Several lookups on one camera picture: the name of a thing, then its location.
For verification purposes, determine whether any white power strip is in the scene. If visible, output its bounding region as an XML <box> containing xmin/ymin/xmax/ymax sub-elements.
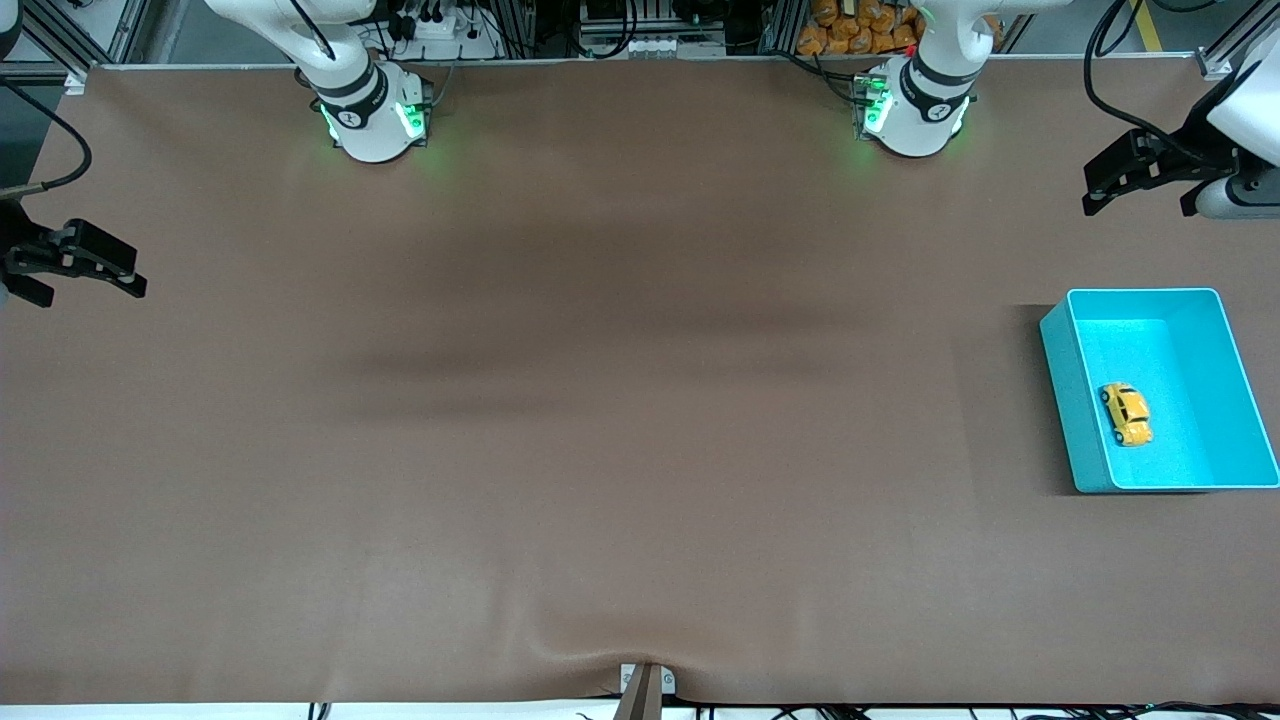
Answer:
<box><xmin>395</xmin><ymin>8</ymin><xmax>501</xmax><ymax>61</ymax></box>

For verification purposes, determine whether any teal plastic bin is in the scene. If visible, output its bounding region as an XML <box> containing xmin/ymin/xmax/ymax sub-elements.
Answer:
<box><xmin>1038</xmin><ymin>287</ymin><xmax>1280</xmax><ymax>495</ymax></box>

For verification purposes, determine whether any yellow beetle toy car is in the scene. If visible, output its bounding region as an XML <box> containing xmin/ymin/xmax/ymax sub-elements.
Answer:
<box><xmin>1100</xmin><ymin>383</ymin><xmax>1154</xmax><ymax>447</ymax></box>

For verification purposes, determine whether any aluminium frame post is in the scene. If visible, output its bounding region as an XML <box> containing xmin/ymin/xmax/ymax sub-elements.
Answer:
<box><xmin>1195</xmin><ymin>0</ymin><xmax>1280</xmax><ymax>81</ymax></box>
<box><xmin>20</xmin><ymin>0</ymin><xmax>151</xmax><ymax>93</ymax></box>

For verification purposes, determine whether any metal clamp bracket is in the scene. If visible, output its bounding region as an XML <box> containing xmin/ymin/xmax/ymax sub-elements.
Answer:
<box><xmin>612</xmin><ymin>663</ymin><xmax>678</xmax><ymax>720</ymax></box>

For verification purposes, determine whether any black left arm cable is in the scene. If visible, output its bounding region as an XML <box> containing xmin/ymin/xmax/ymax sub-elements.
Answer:
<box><xmin>1085</xmin><ymin>0</ymin><xmax>1216</xmax><ymax>166</ymax></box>

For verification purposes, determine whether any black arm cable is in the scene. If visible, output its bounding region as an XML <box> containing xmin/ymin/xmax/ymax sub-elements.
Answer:
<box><xmin>0</xmin><ymin>78</ymin><xmax>93</xmax><ymax>197</ymax></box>
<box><xmin>1085</xmin><ymin>0</ymin><xmax>1216</xmax><ymax>166</ymax></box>

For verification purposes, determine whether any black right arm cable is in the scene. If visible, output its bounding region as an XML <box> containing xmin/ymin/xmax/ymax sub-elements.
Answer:
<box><xmin>0</xmin><ymin>78</ymin><xmax>93</xmax><ymax>197</ymax></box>

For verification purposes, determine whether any brown table mat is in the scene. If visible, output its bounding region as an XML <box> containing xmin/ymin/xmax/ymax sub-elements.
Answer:
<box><xmin>0</xmin><ymin>58</ymin><xmax>1280</xmax><ymax>707</ymax></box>

